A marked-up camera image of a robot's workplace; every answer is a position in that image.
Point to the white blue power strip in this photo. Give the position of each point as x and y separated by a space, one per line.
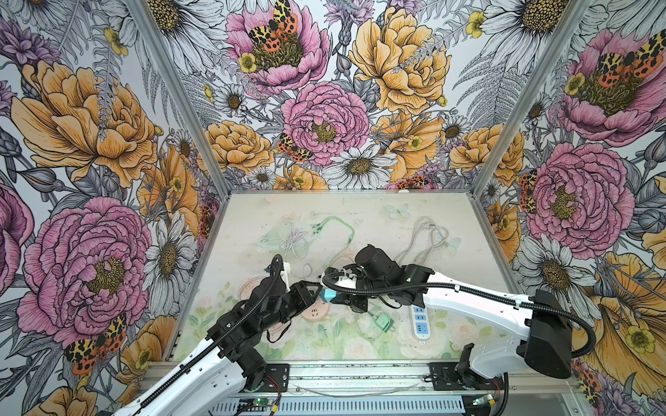
420 323

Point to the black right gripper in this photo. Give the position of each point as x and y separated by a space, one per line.
349 296

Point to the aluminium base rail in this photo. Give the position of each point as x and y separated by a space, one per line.
347 380

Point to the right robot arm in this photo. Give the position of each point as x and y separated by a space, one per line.
539 334

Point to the aluminium corner post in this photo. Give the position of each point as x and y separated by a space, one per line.
163 61
564 31

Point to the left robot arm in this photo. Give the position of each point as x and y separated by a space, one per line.
226 362

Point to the round pink power socket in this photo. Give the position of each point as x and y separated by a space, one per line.
316 312

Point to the aluminium corner post left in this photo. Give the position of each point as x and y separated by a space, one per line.
163 61

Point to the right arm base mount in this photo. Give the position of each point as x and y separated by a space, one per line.
452 376

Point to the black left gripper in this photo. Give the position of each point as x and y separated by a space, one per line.
303 295

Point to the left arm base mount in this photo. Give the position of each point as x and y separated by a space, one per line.
270 378

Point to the aluminium corner post right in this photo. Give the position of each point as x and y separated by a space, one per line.
564 31

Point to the green charger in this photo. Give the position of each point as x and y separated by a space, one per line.
384 322

